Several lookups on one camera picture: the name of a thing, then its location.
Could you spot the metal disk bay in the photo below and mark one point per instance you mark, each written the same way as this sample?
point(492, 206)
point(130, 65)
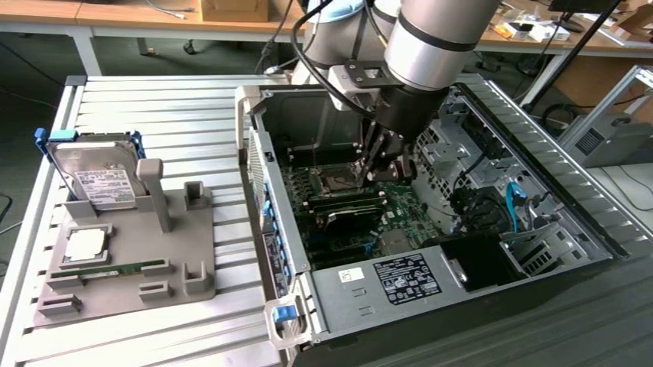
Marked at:
point(541, 254)

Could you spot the aluminium profile frame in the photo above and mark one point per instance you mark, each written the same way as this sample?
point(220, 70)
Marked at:
point(629, 82)

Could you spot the open black PC case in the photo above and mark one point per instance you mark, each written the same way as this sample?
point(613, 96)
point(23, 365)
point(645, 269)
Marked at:
point(510, 325)

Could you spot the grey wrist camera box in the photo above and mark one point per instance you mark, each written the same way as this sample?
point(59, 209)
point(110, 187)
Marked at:
point(351, 89)

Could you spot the blue case latch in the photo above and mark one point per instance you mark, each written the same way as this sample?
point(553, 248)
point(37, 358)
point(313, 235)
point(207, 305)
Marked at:
point(283, 313)

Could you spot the hard disk in blue caddy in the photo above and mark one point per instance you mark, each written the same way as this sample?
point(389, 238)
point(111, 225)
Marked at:
point(96, 179)

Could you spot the thin metal locking lever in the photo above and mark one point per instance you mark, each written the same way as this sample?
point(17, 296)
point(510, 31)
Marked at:
point(315, 153)

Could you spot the CPU socket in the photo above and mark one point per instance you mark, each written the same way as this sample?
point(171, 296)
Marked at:
point(334, 181)

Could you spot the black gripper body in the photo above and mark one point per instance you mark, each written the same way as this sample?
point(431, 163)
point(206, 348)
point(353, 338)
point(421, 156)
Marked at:
point(410, 111)

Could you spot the grey plastic parts rack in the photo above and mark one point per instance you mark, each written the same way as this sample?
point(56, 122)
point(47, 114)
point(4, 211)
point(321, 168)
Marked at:
point(127, 244)

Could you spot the black plastic shroud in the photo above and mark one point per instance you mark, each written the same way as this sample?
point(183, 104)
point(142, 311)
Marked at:
point(485, 264)

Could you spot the black monitor with stand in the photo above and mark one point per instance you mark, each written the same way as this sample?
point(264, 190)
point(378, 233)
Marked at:
point(566, 4)

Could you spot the green motherboard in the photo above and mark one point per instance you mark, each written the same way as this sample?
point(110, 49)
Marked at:
point(413, 218)

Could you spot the perforated metal drive cage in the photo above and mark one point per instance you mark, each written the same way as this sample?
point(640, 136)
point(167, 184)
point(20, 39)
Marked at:
point(449, 156)

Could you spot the silver power supply unit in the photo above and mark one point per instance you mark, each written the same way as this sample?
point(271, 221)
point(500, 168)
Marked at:
point(357, 302)

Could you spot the black Nvidia graphics card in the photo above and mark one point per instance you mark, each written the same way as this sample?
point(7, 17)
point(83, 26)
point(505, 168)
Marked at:
point(351, 223)

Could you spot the black stand pole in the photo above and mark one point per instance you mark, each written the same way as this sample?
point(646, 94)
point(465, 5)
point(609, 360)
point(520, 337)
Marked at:
point(576, 53)

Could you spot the black RAM stick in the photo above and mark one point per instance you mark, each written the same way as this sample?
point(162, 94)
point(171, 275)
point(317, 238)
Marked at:
point(342, 202)

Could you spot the brown cardboard piece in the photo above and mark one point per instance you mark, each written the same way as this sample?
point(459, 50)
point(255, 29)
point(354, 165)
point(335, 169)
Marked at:
point(637, 23)

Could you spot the yellow white small box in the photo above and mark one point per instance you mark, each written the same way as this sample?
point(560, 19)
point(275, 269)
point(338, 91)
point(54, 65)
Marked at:
point(516, 30)

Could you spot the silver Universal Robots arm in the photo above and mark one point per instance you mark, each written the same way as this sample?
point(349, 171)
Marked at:
point(433, 42)

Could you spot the long black expansion slot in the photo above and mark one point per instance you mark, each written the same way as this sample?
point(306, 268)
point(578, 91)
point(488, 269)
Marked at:
point(342, 260)
point(337, 247)

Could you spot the silver CPU chip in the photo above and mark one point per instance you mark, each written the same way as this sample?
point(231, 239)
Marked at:
point(87, 246)

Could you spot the green RAM stick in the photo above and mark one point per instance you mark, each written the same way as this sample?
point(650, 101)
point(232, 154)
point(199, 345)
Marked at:
point(110, 269)

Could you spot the brown cardboard box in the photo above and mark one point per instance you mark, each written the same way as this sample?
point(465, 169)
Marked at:
point(234, 9)

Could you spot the grey computer tower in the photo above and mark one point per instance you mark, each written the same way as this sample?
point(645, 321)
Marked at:
point(612, 141)

